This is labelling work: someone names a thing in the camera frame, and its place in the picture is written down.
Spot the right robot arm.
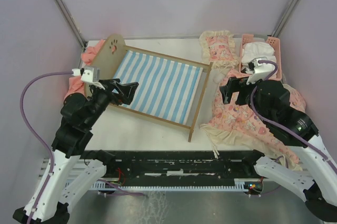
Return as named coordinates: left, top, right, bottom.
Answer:
left=219, top=77, right=336, bottom=222

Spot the salmon pink cloth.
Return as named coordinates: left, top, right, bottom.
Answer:
left=64, top=39, right=105, bottom=99

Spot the small pink frilled pillow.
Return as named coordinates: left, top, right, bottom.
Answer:
left=199, top=30, right=239, bottom=69

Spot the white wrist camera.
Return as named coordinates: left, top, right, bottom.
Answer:
left=72, top=66, right=100, bottom=84
left=246, top=57, right=278, bottom=85

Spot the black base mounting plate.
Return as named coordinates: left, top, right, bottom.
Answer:
left=103, top=150, right=263, bottom=186

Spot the pink plastic basket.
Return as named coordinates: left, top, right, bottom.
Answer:
left=239, top=34, right=282, bottom=80

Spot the aluminium frame post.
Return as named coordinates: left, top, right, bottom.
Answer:
left=272, top=0, right=301, bottom=37
left=53, top=0, right=87, bottom=50

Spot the right aluminium frame post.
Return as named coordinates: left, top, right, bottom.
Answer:
left=272, top=0, right=301, bottom=37

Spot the wooden striped pet bed frame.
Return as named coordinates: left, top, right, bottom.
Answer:
left=89, top=34, right=213, bottom=140

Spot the white cloth in basket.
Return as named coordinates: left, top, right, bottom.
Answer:
left=241, top=42, right=276, bottom=74

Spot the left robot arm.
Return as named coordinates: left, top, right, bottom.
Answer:
left=13, top=79, right=138, bottom=223

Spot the left aluminium frame post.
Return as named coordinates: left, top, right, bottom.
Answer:
left=53, top=0, right=87, bottom=50

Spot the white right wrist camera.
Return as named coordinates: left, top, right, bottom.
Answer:
left=246, top=57, right=278, bottom=85

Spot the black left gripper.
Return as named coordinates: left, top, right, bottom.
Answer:
left=85, top=78, right=139, bottom=127

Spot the pink unicorn print mattress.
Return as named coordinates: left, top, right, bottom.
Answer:
left=200, top=67, right=308, bottom=172

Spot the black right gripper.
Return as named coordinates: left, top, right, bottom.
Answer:
left=219, top=72, right=271, bottom=124

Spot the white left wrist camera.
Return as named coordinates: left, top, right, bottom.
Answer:
left=72, top=66, right=100, bottom=84

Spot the white slotted cable duct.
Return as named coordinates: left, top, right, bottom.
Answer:
left=63, top=178, right=264, bottom=192

